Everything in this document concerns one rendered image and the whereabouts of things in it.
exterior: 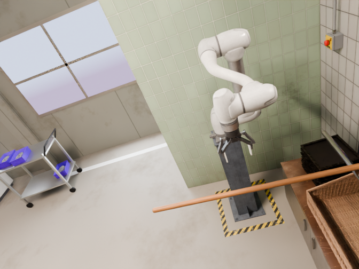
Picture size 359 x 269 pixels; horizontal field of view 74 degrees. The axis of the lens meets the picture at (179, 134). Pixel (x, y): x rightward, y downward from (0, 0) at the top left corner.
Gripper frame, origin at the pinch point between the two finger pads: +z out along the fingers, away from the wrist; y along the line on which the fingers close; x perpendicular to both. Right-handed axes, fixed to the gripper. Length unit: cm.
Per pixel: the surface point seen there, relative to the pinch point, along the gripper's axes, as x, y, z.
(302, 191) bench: -21, -41, 74
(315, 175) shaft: 17.2, -32.5, 11.1
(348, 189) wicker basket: -8, -66, 66
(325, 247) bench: 23, -34, 73
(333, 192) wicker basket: -9, -57, 68
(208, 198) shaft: 13.4, 22.8, 11.5
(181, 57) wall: -110, 16, -27
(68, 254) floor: -59, 219, 132
